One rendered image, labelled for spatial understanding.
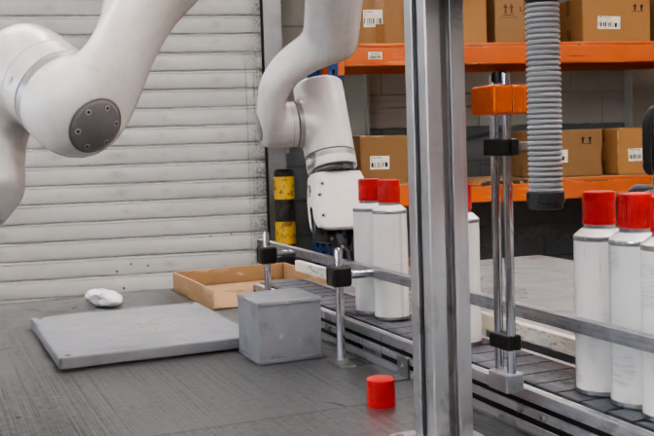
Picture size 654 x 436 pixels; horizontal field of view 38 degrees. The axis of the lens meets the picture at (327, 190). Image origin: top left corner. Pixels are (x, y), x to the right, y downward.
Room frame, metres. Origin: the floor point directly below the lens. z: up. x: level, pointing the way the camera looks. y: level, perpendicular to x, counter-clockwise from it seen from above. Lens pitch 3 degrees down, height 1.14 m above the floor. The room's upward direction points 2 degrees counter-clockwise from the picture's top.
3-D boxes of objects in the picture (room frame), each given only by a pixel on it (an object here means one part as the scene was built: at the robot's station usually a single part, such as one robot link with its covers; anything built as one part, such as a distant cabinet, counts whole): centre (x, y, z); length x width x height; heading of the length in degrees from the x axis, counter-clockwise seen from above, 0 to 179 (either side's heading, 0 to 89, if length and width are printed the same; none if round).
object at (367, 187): (1.45, -0.06, 0.98); 0.05 x 0.05 x 0.20
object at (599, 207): (0.96, -0.27, 0.98); 0.05 x 0.05 x 0.20
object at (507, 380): (0.99, -0.21, 1.05); 0.10 x 0.04 x 0.33; 113
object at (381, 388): (1.12, -0.06, 0.85); 0.03 x 0.03 x 0.03
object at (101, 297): (1.88, 0.45, 0.85); 0.08 x 0.07 x 0.04; 30
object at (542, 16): (0.88, -0.20, 1.18); 0.04 x 0.04 x 0.21
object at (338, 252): (1.34, -0.03, 0.91); 0.07 x 0.03 x 0.16; 113
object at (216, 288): (1.98, 0.16, 0.85); 0.30 x 0.26 x 0.04; 23
